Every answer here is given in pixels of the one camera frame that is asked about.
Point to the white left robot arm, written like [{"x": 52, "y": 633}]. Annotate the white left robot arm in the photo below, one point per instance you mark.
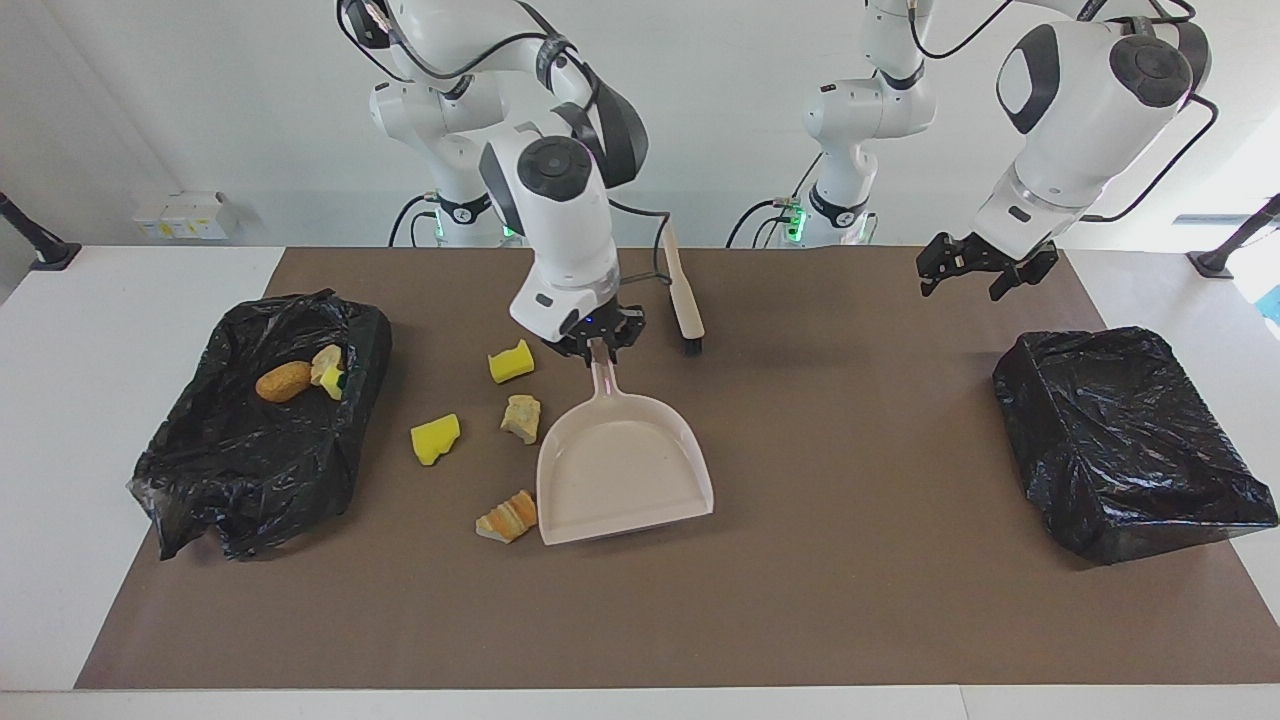
[{"x": 1080, "y": 120}]

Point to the pale torn bread piece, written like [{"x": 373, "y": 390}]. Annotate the pale torn bread piece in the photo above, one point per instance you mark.
[
  {"x": 326, "y": 362},
  {"x": 521, "y": 418}
]

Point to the black bag lined bin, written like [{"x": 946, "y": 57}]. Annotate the black bag lined bin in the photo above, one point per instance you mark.
[
  {"x": 250, "y": 470},
  {"x": 1120, "y": 440}
]

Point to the blue plastic item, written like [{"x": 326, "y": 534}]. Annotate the blue plastic item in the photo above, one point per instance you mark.
[{"x": 1273, "y": 305}]

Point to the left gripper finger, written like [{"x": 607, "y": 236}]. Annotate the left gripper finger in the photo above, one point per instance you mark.
[
  {"x": 1004, "y": 285},
  {"x": 929, "y": 283}
]

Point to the brown bread roll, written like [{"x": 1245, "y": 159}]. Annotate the brown bread roll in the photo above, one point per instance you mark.
[{"x": 284, "y": 381}]

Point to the orange striped croissant piece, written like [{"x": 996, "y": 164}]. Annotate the orange striped croissant piece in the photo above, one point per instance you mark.
[{"x": 505, "y": 516}]

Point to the black camera stand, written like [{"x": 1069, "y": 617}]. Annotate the black camera stand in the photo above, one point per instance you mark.
[
  {"x": 40, "y": 245},
  {"x": 1230, "y": 245}
]

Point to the beige hand brush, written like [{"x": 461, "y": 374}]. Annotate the beige hand brush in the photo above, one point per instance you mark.
[{"x": 685, "y": 290}]

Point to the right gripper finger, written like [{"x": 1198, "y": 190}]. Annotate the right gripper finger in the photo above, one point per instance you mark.
[
  {"x": 583, "y": 353},
  {"x": 616, "y": 347}
]

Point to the white power strip box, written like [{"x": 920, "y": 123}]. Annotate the white power strip box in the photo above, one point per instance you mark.
[{"x": 180, "y": 215}]

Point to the brown table mat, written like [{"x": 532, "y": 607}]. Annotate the brown table mat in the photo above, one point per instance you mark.
[{"x": 850, "y": 610}]

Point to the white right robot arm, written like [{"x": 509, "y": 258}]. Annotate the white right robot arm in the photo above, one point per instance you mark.
[{"x": 565, "y": 230}]

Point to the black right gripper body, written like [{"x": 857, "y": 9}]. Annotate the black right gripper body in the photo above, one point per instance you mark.
[{"x": 600, "y": 325}]

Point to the yellow green sponge piece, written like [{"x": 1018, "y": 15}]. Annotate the yellow green sponge piece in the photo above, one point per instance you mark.
[{"x": 338, "y": 381}]

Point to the notched yellow sponge piece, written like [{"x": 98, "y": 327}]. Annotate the notched yellow sponge piece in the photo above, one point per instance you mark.
[{"x": 511, "y": 361}]

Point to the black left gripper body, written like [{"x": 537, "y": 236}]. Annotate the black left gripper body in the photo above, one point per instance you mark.
[{"x": 1000, "y": 253}]

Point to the beige plastic dustpan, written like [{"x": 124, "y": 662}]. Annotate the beige plastic dustpan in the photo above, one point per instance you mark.
[{"x": 620, "y": 470}]

